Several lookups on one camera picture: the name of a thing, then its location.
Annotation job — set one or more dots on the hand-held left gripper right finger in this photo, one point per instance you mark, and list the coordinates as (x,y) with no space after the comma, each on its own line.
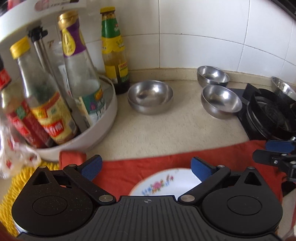
(201,170)

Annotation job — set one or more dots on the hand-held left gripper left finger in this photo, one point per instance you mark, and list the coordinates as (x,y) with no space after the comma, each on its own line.
(92,168)

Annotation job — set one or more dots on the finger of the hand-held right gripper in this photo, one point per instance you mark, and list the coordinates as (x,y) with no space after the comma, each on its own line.
(263,155)
(278,146)

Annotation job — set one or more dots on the small white multicolour-flower plate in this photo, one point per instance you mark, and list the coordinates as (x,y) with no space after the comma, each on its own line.
(161,185)

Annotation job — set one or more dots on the black gas stove burner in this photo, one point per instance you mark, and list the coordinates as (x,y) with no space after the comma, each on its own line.
(263,115)

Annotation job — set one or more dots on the patterned light cloth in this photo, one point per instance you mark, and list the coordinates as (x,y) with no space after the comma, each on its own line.
(289,208)

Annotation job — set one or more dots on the white two-tier spice rack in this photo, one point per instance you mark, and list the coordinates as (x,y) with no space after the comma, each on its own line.
(101,120)

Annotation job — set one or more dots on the red cloth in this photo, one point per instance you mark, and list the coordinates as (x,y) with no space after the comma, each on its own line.
(143,165)

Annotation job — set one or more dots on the small steel bowl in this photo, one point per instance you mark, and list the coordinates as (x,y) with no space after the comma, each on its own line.
(212,75)
(220,99)
(283,87)

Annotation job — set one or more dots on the yellow chenille mat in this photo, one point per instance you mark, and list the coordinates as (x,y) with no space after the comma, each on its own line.
(20,185)

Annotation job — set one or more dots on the yellow-cap vinegar bottle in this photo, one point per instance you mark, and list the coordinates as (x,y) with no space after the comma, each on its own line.
(46,109)

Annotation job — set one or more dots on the clear plastic bag red print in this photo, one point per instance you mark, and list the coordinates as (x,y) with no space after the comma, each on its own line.
(13,153)

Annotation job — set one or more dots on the red-label soy sauce bottle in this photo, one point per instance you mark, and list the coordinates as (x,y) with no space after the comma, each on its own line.
(20,120)

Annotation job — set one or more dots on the wide shallow steel bowl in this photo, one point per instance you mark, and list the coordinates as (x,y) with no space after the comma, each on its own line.
(150,96)

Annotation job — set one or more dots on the purple-label gold-cap bottle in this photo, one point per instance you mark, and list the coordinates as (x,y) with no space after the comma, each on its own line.
(79,69)

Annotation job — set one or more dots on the green-yellow label sauce bottle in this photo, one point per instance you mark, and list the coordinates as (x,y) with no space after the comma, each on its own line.
(113,46)

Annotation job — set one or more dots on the black range hood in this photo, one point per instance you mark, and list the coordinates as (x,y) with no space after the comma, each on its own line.
(289,4)

